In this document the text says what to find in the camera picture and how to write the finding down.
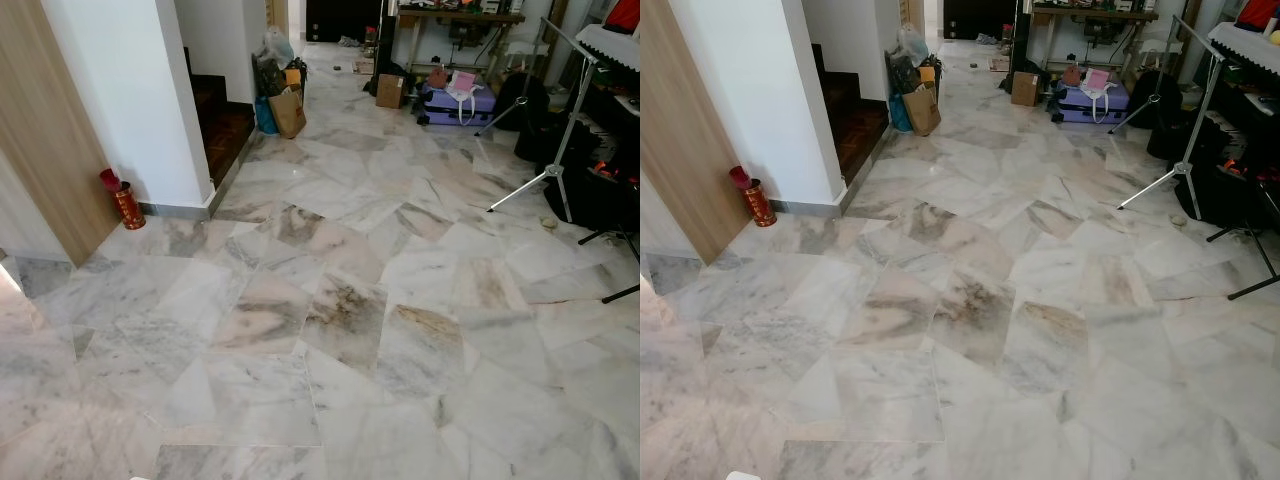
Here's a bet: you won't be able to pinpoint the black metal stand legs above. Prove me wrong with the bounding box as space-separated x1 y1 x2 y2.
578 228 641 304
1206 215 1280 301

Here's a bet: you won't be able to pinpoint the large black equipment bag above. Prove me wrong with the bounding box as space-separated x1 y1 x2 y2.
1145 80 1280 231
515 75 641 233

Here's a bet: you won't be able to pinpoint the silver tripod stand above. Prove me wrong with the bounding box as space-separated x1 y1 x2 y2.
474 18 601 223
1108 15 1241 221

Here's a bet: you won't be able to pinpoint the red cylindrical umbrella stand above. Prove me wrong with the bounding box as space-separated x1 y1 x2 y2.
744 178 778 228
112 182 147 232

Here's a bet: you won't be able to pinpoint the black backpack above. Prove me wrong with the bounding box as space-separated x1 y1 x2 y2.
1128 70 1186 131
493 72 551 133

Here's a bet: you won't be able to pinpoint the red fabric item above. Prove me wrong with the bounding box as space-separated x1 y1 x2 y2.
604 0 641 35
1236 0 1280 33

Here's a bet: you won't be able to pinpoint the purple suitcase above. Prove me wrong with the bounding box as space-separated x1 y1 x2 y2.
1050 84 1131 125
417 86 498 128

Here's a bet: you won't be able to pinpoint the pink and white tote bag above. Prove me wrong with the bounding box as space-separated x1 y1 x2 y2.
446 69 483 125
1081 67 1116 123

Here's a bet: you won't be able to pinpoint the dark wooden staircase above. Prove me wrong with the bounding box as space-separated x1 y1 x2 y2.
812 45 891 186
183 45 257 191

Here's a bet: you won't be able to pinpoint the wooden work table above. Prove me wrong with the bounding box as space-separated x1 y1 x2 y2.
1030 3 1161 73
396 5 527 76

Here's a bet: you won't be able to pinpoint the brown paper bag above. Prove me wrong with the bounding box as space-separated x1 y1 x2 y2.
902 85 942 138
268 86 309 140

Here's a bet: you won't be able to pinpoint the translucent plastic bag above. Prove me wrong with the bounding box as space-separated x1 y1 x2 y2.
895 25 931 69
260 26 297 69

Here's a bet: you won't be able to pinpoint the light wood wall panel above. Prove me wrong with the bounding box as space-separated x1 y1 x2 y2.
0 0 123 267
640 0 753 267

